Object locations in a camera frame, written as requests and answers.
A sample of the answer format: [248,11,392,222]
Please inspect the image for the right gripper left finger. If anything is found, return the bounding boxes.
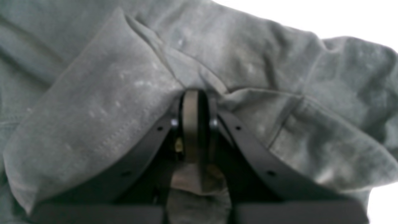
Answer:
[30,91,190,224]

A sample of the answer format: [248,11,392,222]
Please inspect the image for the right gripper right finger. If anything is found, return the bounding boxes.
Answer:
[204,93,369,224]

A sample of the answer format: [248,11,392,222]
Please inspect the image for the dark grey t-shirt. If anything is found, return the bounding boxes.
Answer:
[1,0,397,224]

